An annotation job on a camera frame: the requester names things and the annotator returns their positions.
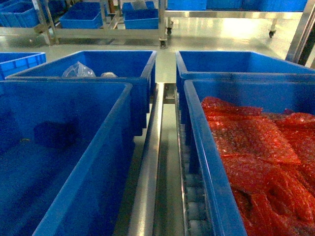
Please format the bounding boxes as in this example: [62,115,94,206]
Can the blue bin far left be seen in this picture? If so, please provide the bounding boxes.
[6,50,157,136]

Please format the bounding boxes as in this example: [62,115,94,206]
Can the blue bin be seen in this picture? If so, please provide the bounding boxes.
[0,80,134,236]
[175,51,315,124]
[6,50,157,136]
[184,80,315,236]

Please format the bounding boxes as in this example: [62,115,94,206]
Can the blue bin far right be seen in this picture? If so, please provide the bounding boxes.
[175,51,315,124]

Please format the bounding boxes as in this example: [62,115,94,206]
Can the blue bin near left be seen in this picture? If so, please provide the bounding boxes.
[0,80,134,236]

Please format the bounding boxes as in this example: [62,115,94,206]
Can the blue bin near right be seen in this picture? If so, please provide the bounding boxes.
[184,80,315,236]

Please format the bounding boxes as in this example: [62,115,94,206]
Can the clear plastic bag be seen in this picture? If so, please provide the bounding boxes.
[62,61,96,77]

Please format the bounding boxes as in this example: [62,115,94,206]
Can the red bubble wrap bags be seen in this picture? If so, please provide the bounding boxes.
[201,96,315,236]

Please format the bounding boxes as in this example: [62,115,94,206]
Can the steel wheeled cart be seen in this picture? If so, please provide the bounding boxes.
[32,0,167,49]

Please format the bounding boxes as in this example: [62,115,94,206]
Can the steel roller rail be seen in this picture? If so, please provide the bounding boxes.
[114,83,211,236]

